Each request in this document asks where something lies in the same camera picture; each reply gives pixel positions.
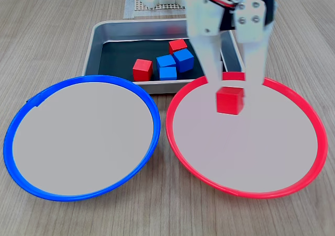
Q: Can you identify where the blue cube block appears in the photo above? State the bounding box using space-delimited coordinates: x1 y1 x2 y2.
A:
156 54 177 69
159 66 178 81
173 48 195 73

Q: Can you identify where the red cube block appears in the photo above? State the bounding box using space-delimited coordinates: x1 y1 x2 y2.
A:
132 59 153 82
168 39 188 55
216 86 246 116

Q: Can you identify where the silver metal tray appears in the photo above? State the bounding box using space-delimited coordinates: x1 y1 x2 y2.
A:
82 18 244 94

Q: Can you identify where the black tray liner mat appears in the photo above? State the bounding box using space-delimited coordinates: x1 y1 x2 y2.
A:
98 38 228 83

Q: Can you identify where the white perforated mat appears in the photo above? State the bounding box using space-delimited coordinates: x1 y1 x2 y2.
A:
135 0 185 12

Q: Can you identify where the wide translucent tape sheet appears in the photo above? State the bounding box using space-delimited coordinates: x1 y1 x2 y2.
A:
122 0 187 20

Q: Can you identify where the white dish red rim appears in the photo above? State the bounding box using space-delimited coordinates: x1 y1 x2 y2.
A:
165 72 328 200

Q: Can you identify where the white dish blue rim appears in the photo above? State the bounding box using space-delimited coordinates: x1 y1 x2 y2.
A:
3 74 161 202

